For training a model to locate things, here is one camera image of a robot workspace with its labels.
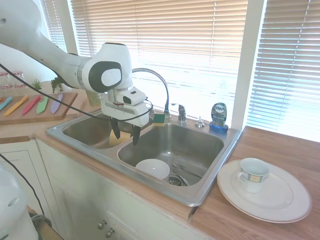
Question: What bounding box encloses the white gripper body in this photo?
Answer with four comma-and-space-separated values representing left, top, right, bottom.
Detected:
100, 98, 149, 127

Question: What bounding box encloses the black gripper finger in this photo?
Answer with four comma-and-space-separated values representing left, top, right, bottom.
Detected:
110, 116, 122, 140
131, 123, 142, 147

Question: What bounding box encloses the chrome faucet handle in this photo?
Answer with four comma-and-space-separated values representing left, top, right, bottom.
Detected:
171, 102, 188, 124

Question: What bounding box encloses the chrome sink faucet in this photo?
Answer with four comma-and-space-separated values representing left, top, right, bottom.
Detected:
131, 67, 173, 119

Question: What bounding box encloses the yellow sponge in basin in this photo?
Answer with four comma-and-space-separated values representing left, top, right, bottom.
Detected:
109, 129, 132, 147

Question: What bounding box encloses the yellow and green sponge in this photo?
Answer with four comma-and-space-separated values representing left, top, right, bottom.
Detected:
152, 112, 167, 127

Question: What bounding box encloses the dark-leaf plant in green pot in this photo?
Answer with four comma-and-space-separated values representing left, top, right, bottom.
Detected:
85, 89, 102, 106

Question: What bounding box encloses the white bowl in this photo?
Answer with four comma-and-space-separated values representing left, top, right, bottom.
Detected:
135, 158, 171, 180

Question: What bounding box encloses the stainless steel double sink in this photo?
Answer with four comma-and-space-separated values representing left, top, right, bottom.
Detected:
45, 107, 243, 208

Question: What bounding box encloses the wooden cutting board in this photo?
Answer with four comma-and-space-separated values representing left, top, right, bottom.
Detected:
0, 92, 79, 126

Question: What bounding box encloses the metal drain strainer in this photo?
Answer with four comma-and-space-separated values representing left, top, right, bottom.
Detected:
167, 175, 189, 187

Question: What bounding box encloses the purple plastic knife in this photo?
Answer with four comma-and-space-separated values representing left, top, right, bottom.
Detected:
50, 93, 64, 115

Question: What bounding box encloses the trailing plant in white pot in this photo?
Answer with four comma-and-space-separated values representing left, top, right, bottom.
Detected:
50, 76, 66, 95

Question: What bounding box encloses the white kitchen cabinet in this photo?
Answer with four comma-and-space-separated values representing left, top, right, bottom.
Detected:
0, 138, 208, 240

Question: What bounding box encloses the green plastic knife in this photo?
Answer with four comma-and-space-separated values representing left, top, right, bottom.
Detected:
36, 96, 50, 115

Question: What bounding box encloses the blue Dawn dish soap bottle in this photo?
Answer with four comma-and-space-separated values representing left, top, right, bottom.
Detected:
208, 101, 230, 135

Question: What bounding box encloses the small spiky succulent plant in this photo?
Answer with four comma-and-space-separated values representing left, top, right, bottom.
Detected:
30, 78, 43, 95

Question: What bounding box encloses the wide window blind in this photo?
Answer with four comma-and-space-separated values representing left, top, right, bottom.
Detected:
69, 0, 249, 121

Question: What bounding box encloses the orange plastic knife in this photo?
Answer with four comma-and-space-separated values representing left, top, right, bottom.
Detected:
3, 95, 29, 117

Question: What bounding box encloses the narrow window blind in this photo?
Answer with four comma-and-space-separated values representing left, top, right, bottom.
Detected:
39, 0, 69, 54

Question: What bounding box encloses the teal plastic knife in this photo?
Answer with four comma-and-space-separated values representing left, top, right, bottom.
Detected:
0, 96, 13, 112

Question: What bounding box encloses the white patterned teacup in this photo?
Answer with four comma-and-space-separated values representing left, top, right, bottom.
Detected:
236, 157, 271, 194

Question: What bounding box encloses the wooden stand top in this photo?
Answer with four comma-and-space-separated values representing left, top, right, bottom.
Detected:
27, 206, 65, 240

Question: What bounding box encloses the large white plate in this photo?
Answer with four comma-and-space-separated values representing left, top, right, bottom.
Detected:
216, 158, 313, 224

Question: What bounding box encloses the tall window blind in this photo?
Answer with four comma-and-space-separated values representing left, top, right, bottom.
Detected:
246, 0, 320, 144

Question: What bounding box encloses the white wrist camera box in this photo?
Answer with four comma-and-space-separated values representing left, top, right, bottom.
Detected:
116, 86, 147, 107

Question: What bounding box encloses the black cable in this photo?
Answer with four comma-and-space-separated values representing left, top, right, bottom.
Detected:
0, 62, 154, 124
0, 152, 46, 217

